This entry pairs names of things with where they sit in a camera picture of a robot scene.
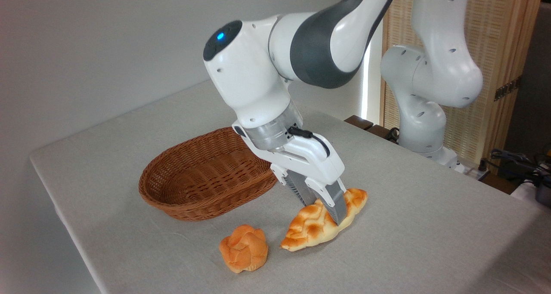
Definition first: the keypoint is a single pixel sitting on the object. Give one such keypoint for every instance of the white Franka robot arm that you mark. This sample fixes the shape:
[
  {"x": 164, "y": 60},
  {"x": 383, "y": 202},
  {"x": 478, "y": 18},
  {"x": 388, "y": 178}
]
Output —
[{"x": 254, "y": 83}]

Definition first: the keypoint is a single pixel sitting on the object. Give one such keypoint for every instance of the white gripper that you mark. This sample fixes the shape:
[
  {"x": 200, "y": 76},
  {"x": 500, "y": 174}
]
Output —
[{"x": 310, "y": 160}]

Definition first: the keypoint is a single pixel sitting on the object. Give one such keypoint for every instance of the round knotted bread roll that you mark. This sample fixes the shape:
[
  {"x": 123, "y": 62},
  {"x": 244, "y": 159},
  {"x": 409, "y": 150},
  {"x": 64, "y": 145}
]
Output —
[{"x": 243, "y": 249}]

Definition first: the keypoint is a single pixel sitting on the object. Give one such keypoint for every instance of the long braided bread loaf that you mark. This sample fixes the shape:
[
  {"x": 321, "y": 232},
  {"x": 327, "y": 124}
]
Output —
[{"x": 310, "y": 229}]

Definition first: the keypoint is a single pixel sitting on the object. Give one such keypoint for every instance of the dark wooden side table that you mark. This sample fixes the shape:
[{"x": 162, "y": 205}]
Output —
[{"x": 366, "y": 126}]

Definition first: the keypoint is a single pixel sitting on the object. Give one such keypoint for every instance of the brown wicker basket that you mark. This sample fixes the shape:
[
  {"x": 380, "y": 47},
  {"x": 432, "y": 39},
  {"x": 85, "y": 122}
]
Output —
[{"x": 202, "y": 173}]

